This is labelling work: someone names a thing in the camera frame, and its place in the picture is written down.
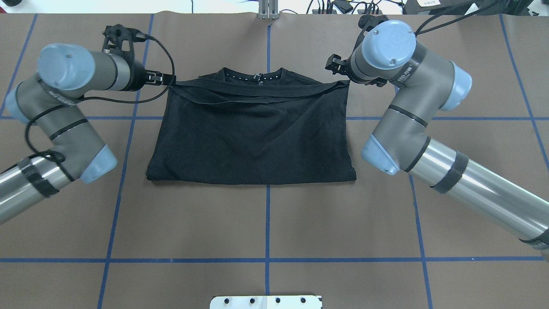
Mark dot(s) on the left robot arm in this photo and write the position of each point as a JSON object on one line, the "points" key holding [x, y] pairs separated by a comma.
{"points": [[65, 146]]}

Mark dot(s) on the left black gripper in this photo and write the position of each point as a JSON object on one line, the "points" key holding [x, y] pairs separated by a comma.
{"points": [[138, 77]]}

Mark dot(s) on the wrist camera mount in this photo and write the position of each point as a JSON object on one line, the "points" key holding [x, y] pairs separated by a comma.
{"points": [[368, 22], [119, 40]]}

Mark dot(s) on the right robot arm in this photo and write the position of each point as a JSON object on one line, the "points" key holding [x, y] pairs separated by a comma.
{"points": [[387, 51]]}

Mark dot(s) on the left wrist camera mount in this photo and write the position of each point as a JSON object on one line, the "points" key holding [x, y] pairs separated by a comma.
{"points": [[119, 40]]}

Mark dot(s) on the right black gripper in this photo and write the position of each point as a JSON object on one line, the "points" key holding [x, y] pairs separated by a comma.
{"points": [[338, 65]]}

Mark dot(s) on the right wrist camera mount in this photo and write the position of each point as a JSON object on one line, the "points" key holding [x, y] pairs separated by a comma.
{"points": [[368, 22]]}

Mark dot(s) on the aluminium frame post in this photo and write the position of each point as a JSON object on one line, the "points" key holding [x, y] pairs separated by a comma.
{"points": [[268, 9]]}

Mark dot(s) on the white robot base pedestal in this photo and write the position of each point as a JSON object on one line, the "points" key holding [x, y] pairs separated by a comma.
{"points": [[267, 302]]}

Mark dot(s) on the black graphic t-shirt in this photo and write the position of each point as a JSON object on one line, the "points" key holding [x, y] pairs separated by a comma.
{"points": [[230, 128]]}

